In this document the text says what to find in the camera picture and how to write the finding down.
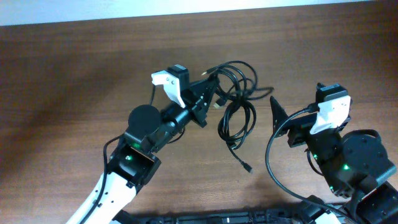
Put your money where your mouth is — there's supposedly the black right camera cable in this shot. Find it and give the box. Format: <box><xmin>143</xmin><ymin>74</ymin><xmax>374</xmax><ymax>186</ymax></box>
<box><xmin>264</xmin><ymin>105</ymin><xmax>358</xmax><ymax>223</ymax></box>

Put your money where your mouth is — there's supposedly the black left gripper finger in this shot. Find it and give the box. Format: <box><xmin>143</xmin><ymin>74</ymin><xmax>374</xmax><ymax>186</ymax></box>
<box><xmin>195</xmin><ymin>81</ymin><xmax>219</xmax><ymax>118</ymax></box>
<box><xmin>189</xmin><ymin>77</ymin><xmax>218</xmax><ymax>93</ymax></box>

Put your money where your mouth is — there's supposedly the black USB cable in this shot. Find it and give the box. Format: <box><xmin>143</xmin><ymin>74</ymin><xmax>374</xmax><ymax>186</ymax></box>
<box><xmin>200</xmin><ymin>60</ymin><xmax>275</xmax><ymax>174</ymax></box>

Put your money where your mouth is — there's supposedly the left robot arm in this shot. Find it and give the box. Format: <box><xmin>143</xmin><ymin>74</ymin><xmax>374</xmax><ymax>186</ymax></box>
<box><xmin>68</xmin><ymin>78</ymin><xmax>220</xmax><ymax>223</ymax></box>

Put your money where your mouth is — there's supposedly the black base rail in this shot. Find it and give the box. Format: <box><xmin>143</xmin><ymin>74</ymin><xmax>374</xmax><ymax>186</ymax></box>
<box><xmin>111</xmin><ymin>202</ymin><xmax>349</xmax><ymax>224</ymax></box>

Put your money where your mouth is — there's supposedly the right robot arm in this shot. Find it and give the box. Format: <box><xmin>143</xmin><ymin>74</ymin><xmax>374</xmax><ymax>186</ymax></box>
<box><xmin>266</xmin><ymin>95</ymin><xmax>397</xmax><ymax>223</ymax></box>

